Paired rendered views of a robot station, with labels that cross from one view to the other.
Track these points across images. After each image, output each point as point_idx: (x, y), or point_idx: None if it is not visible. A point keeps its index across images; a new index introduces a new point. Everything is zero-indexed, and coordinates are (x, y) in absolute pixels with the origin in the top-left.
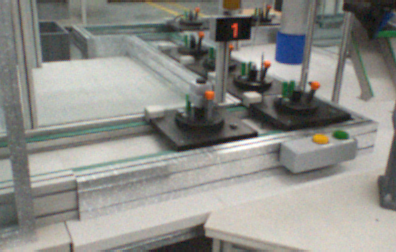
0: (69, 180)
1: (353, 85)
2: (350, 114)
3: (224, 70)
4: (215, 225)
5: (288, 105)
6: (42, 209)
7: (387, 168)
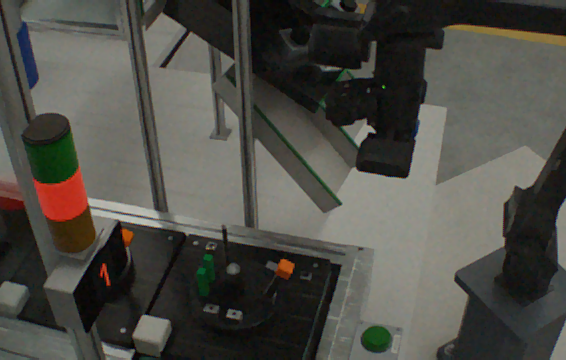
0: None
1: (173, 101)
2: (329, 260)
3: (92, 336)
4: None
5: (243, 321)
6: None
7: (471, 354)
